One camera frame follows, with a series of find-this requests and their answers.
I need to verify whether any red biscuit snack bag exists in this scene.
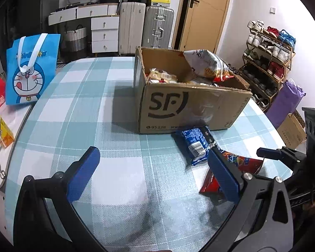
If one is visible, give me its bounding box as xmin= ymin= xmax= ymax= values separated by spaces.
xmin=200 ymin=148 xmax=263 ymax=204

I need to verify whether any blue oreo packet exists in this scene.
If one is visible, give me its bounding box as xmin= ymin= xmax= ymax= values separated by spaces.
xmin=176 ymin=126 xmax=217 ymax=166

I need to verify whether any orange noodle snack packet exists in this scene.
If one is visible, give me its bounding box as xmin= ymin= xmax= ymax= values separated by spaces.
xmin=183 ymin=50 xmax=234 ymax=83

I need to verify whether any nougat cracker packet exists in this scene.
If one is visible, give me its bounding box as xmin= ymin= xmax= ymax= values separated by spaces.
xmin=147 ymin=68 xmax=177 ymax=84

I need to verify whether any small cardboard box on floor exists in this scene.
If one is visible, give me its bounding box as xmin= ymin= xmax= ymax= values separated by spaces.
xmin=277 ymin=110 xmax=307 ymax=150

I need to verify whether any purple bag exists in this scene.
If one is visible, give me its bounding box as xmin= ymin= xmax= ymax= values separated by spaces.
xmin=266 ymin=79 xmax=306 ymax=129

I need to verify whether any teal checked tablecloth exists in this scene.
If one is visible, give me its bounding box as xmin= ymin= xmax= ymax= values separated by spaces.
xmin=5 ymin=56 xmax=294 ymax=252

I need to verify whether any yellow box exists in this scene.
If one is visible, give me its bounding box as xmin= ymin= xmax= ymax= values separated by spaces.
xmin=0 ymin=117 xmax=14 ymax=148

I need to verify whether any shoe rack with shoes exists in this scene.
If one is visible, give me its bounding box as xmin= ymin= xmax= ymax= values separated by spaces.
xmin=238 ymin=20 xmax=296 ymax=112

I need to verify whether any SF cardboard box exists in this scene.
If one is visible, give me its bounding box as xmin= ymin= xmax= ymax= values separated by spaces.
xmin=133 ymin=47 xmax=252 ymax=134

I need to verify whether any blue Doraemon tote bag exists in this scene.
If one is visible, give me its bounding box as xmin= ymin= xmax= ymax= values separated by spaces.
xmin=5 ymin=33 xmax=61 ymax=105

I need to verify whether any striped laundry basket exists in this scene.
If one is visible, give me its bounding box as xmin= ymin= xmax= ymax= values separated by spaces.
xmin=64 ymin=25 xmax=87 ymax=61

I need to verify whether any white drawer desk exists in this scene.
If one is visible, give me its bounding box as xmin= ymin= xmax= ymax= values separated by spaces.
xmin=48 ymin=3 xmax=119 ymax=54

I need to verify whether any beige suitcase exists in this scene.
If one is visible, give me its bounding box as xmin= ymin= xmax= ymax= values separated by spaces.
xmin=118 ymin=2 xmax=146 ymax=55

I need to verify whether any silver suitcase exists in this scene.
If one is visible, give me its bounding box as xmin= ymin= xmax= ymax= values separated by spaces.
xmin=141 ymin=6 xmax=174 ymax=49

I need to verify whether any wooden door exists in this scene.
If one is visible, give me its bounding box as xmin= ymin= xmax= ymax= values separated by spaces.
xmin=171 ymin=0 xmax=231 ymax=52

